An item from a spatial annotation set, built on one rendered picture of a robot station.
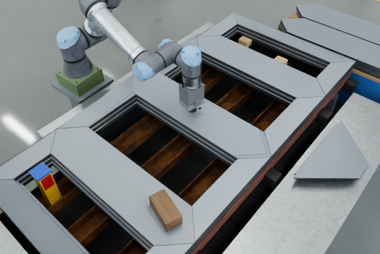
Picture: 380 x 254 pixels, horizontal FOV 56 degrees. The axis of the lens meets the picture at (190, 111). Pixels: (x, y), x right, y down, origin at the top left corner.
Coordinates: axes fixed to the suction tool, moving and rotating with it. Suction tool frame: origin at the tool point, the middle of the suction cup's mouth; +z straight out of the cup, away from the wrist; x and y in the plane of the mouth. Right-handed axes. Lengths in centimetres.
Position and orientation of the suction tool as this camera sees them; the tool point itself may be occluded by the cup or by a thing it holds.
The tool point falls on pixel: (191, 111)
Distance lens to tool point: 155.7
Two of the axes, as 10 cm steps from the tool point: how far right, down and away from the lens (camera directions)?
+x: -6.1, -5.5, 5.7
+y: 7.9, -4.3, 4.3
